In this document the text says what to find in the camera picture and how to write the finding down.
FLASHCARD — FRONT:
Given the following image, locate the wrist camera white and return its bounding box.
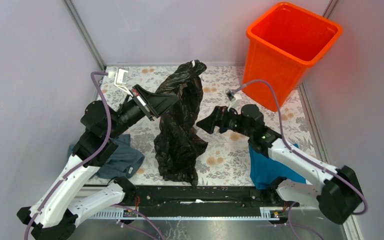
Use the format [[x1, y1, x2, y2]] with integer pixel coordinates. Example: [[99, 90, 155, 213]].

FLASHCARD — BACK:
[[113, 68, 133, 97], [226, 90, 242, 110]]

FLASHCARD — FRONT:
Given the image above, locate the orange plastic trash bin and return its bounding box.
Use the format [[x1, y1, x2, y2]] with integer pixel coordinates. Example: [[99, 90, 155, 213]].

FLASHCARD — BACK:
[[242, 2, 343, 112]]

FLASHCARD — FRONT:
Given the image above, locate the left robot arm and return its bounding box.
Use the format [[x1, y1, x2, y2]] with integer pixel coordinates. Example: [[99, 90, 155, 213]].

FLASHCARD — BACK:
[[17, 85, 179, 240]]

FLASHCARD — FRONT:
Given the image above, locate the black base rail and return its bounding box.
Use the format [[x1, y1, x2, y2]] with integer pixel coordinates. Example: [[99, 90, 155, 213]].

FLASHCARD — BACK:
[[121, 185, 290, 213]]

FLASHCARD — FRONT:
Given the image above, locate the grey-blue cloth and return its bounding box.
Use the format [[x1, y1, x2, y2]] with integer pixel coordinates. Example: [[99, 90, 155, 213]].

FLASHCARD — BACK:
[[66, 133, 146, 180]]

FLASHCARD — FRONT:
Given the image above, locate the floral patterned mat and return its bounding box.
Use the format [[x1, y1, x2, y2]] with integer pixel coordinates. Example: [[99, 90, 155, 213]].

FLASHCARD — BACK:
[[86, 65, 319, 187]]

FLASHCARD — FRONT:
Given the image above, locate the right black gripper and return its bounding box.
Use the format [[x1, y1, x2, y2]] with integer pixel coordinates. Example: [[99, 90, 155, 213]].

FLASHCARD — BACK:
[[196, 104, 253, 138]]

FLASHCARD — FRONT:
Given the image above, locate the slotted metal cable duct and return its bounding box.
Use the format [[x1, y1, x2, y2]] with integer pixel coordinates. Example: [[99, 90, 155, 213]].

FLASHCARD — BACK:
[[90, 207, 282, 222]]

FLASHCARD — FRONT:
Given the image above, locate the bright blue cloth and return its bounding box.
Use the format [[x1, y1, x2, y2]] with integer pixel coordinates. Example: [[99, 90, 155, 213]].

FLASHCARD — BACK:
[[248, 144, 307, 190]]

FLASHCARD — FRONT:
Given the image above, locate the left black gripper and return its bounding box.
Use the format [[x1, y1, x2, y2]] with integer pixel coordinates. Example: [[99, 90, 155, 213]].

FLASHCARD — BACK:
[[107, 84, 180, 139]]

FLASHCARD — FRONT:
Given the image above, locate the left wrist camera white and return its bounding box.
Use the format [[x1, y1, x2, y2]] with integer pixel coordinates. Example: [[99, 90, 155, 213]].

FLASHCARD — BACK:
[[113, 68, 133, 97]]

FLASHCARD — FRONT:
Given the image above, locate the black trash bag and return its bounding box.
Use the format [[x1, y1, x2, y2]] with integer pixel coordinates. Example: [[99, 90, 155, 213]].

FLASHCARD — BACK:
[[153, 60, 208, 187]]

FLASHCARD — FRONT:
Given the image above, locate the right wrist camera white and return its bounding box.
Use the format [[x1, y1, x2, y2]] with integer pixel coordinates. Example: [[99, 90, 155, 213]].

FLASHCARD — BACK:
[[226, 90, 242, 110]]

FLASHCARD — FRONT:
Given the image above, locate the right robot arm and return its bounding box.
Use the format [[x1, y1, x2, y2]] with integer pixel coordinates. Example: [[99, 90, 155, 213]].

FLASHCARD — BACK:
[[196, 104, 368, 225]]

